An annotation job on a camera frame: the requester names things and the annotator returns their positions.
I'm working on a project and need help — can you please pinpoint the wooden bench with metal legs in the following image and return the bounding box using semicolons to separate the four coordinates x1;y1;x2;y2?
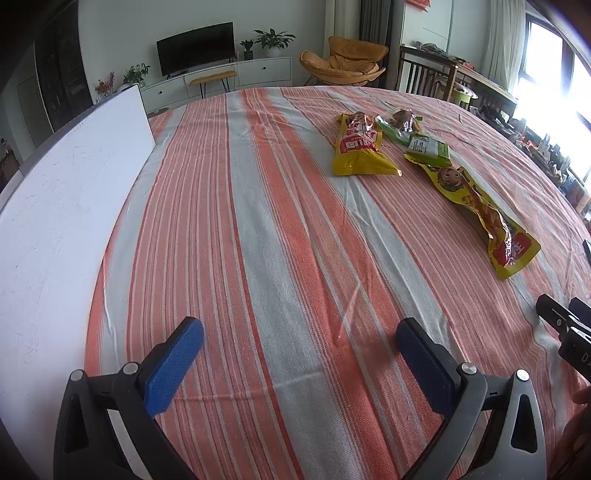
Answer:
189;69;239;100

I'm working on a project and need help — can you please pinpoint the dark glass cabinet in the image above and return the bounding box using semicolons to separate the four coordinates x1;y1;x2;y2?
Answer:
33;0;96;136

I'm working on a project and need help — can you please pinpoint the small packet with brown snack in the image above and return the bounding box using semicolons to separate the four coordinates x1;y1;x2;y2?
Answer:
390;107;424;134

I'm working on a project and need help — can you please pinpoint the red flower plant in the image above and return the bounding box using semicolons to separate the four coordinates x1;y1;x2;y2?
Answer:
94;71;116;99

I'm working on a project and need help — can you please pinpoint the black television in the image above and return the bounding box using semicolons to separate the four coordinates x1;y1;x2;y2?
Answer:
156;21;236;77

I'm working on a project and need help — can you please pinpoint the light curtain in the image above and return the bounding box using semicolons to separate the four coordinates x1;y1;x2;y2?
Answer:
323;0;364;46
481;0;528;92

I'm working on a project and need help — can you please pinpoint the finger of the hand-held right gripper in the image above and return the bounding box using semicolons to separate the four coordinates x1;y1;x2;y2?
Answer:
569;296;591;325
536;294;579;334

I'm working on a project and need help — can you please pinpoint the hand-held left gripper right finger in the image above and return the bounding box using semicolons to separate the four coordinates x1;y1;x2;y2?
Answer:
396;317;548;480

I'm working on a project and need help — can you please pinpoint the long yellow cartoon packet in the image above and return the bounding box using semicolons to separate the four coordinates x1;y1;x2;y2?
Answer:
404;154;542;281

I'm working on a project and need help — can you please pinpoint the orange striped table cloth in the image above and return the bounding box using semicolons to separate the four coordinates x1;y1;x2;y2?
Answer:
84;85;591;480

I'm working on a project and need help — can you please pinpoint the plant in white vase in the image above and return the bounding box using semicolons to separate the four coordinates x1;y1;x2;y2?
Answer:
120;63;151;92

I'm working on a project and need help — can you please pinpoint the yellow packet with red label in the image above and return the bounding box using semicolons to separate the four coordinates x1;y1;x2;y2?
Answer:
332;112;403;178

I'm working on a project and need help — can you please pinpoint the large leafy potted plant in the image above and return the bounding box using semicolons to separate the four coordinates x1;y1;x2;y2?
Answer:
253;28;297;59

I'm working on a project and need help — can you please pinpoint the green packet with white label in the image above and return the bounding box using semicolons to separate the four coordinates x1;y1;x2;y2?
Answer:
376;115;452;168

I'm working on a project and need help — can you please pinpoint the orange lounge chair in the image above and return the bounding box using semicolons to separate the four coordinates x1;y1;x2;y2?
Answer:
300;36;390;88

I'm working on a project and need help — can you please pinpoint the white tv cabinet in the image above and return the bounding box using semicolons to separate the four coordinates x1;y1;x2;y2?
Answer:
137;56;293;112

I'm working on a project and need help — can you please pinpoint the row of bottles and boxes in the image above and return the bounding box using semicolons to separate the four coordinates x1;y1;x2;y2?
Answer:
480;102;591;214

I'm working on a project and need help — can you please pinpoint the green round stool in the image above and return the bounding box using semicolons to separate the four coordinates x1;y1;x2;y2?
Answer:
449;84;479;110

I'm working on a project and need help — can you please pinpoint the white board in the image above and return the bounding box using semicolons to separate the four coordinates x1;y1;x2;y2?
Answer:
0;83;156;464

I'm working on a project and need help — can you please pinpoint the window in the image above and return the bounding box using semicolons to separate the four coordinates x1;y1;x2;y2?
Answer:
512;7;591;155

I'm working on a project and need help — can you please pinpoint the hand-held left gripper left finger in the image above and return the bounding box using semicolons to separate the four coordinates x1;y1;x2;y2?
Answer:
53;316;205;480

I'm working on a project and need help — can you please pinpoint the person's right hand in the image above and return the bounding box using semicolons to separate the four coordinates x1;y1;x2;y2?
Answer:
551;382;591;480

